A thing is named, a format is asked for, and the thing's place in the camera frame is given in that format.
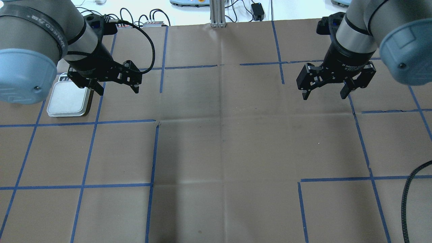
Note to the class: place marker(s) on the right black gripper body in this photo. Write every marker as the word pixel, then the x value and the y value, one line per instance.
pixel 344 57

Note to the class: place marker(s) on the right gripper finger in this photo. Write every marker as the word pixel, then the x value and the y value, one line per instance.
pixel 309 79
pixel 362 81

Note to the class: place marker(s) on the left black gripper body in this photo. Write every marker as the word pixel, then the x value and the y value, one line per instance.
pixel 90 61

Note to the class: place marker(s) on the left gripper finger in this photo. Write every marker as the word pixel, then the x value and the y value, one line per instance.
pixel 130 75
pixel 83 82

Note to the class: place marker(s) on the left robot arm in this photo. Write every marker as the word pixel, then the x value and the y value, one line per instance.
pixel 37 34

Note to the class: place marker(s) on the white digital kitchen scale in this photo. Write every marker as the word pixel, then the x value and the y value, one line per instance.
pixel 68 100

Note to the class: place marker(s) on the black power adapter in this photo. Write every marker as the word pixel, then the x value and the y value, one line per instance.
pixel 257 10

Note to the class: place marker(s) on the brown paper table cover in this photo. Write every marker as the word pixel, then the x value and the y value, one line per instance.
pixel 218 146

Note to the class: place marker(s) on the aluminium frame post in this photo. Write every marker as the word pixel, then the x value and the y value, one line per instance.
pixel 217 13

